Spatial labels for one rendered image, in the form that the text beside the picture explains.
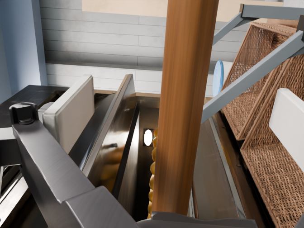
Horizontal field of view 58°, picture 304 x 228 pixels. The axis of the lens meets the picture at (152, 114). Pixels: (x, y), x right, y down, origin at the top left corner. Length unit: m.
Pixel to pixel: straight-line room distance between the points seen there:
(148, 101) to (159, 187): 1.58
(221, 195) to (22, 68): 3.21
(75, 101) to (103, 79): 3.67
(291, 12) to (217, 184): 0.64
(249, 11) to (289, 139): 0.88
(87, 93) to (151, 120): 1.65
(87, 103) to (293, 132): 0.13
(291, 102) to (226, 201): 0.79
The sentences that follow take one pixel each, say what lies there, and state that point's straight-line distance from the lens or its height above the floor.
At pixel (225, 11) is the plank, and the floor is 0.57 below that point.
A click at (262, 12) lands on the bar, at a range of 1.06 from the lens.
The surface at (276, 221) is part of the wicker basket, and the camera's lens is 0.92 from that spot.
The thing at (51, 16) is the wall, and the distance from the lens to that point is 4.10.
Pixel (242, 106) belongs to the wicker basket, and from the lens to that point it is 1.62.
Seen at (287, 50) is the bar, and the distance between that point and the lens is 0.59.
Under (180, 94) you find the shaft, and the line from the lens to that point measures 0.17.
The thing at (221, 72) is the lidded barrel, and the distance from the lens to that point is 3.17.
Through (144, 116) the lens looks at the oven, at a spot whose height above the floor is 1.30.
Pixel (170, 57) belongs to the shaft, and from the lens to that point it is 0.17.
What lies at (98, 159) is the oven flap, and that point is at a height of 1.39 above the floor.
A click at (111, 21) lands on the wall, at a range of 3.88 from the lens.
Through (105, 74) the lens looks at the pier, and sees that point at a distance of 3.80.
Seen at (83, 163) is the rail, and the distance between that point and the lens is 0.86.
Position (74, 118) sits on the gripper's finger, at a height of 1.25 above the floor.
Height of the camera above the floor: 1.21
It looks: 2 degrees up
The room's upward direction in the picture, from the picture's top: 86 degrees counter-clockwise
